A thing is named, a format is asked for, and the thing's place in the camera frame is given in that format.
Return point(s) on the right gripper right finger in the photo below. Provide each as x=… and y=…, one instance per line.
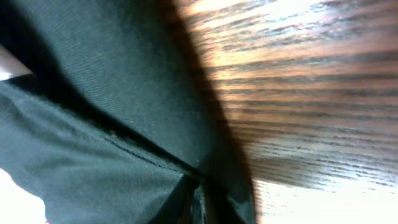
x=222, y=206

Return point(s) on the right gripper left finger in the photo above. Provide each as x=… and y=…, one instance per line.
x=178, y=208

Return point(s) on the black t-shirt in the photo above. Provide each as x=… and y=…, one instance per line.
x=105, y=119

